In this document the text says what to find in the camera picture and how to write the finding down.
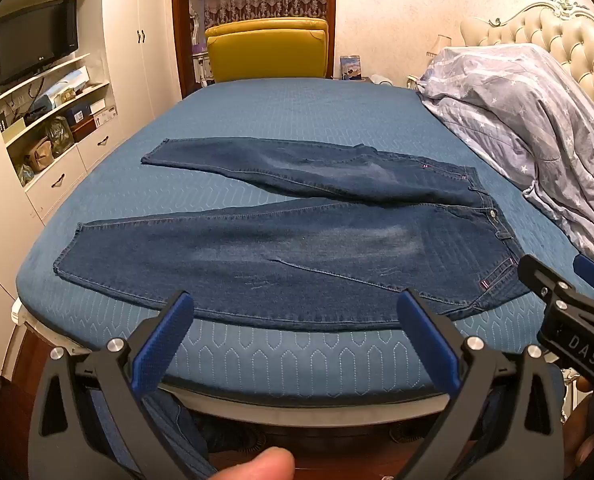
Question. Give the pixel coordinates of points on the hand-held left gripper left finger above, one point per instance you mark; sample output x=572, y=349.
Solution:
x=162, y=340

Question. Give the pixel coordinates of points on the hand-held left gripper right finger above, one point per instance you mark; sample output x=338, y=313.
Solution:
x=427, y=345

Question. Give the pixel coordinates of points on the blue denim pants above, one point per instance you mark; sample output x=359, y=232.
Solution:
x=277, y=250

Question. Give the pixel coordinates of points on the person's left hand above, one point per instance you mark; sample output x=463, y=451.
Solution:
x=257, y=465

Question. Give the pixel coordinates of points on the dark blue cloth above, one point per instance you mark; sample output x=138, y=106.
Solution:
x=202, y=430

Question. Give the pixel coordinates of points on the grey star-print duvet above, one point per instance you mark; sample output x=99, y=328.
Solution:
x=517, y=105

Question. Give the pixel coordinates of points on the small green bag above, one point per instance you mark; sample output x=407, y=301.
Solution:
x=27, y=174

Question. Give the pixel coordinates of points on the tan handbag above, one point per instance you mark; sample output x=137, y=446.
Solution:
x=41, y=156

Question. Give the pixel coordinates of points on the dark red box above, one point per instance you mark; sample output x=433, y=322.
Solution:
x=84, y=129

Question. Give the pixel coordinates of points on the green plastic bag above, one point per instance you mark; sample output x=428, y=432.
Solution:
x=60, y=136

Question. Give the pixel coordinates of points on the cream tufted headboard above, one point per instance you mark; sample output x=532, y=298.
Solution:
x=577, y=45

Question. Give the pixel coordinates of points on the white shoe box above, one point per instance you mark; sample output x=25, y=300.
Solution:
x=103, y=110

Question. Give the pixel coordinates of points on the dark blue box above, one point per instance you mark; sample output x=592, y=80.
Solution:
x=79, y=111

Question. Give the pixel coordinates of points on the small pale box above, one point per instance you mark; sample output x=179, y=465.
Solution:
x=12, y=130

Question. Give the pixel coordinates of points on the bed with blue quilted cover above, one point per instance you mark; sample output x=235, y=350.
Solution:
x=302, y=110

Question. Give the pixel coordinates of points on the flat white box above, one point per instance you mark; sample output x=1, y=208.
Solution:
x=69, y=80

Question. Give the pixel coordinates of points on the white wardrobe cabinet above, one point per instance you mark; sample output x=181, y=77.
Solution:
x=127, y=60

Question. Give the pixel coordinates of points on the yellow armchair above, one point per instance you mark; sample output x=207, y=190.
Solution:
x=267, y=55

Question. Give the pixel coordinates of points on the black flat-screen television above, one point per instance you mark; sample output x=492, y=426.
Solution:
x=32, y=40

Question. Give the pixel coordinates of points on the dark wooden door frame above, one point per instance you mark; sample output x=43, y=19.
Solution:
x=179, y=35

